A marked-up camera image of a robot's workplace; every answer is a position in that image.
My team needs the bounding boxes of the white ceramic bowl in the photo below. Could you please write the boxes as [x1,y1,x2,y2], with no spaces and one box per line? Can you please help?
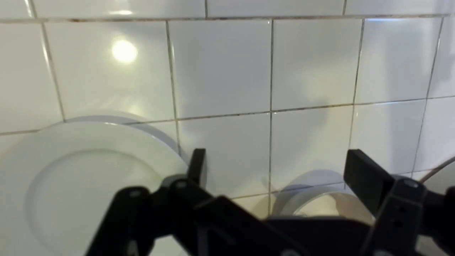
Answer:
[269,181,377,225]

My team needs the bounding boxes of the white round plate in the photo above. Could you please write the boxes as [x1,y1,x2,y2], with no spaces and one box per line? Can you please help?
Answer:
[0,119,190,256]

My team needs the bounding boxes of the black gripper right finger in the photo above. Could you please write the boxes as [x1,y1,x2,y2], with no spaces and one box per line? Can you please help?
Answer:
[343,149,455,256]

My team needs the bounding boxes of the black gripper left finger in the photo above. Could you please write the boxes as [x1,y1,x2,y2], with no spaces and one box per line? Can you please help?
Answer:
[84,149,269,256]

